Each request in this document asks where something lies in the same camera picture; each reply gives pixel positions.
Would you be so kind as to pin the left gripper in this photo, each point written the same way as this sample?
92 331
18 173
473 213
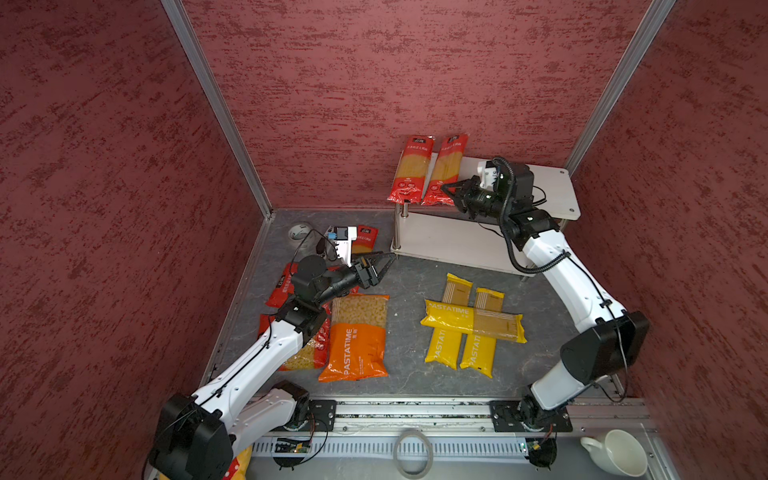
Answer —
373 278

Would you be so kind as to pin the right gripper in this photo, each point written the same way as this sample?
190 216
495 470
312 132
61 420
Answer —
465 193

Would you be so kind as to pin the red spaghetti bag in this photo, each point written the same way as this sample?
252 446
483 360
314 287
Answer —
410 177
365 241
446 170

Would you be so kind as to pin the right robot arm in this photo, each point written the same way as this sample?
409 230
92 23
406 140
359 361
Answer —
610 336

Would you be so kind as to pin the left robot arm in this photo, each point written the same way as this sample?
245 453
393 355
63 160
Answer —
199 435

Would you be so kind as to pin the white two-tier shelf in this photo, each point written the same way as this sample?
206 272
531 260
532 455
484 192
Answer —
441 233

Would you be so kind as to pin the black white stapler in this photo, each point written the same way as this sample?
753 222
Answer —
327 246

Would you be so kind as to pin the orange macaroni bag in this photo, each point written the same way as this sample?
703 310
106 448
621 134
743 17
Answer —
358 339

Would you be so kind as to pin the clear packing tape roll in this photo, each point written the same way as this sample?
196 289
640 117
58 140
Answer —
298 232

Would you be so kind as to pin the red fusilli bag upper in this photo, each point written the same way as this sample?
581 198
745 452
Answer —
282 287

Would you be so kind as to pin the red fusilli bag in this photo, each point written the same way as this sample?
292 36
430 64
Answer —
282 287
312 356

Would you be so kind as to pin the yellow spaghetti bag crosswise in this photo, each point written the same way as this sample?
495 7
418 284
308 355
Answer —
480 322

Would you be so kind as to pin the yellow spaghetti bag left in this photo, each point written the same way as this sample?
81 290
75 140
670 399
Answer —
445 344

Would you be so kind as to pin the yellow spaghetti bag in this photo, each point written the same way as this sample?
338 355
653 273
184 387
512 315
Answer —
445 344
479 351

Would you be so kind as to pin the red fusilli bag lower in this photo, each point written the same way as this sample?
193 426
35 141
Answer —
312 356

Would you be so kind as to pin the yellow spaghetti bag right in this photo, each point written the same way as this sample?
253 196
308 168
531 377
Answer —
479 351

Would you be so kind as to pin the yellow plush toy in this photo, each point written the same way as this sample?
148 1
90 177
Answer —
237 469

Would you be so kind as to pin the white ceramic cup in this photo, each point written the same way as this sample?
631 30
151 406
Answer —
617 452

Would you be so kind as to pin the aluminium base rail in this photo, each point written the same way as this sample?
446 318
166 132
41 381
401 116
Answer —
449 428

